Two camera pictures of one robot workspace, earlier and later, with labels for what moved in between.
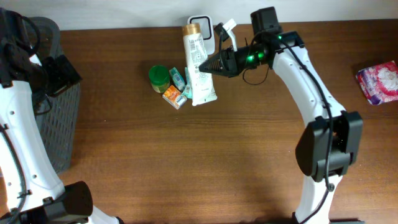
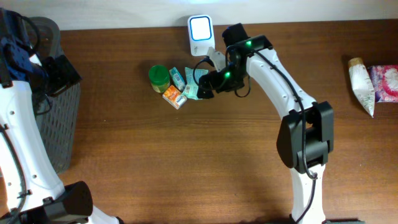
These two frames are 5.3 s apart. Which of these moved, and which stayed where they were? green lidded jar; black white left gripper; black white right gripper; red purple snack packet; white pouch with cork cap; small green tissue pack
Moved: white pouch with cork cap; black white right gripper
Stayed: red purple snack packet; small green tissue pack; black white left gripper; green lidded jar
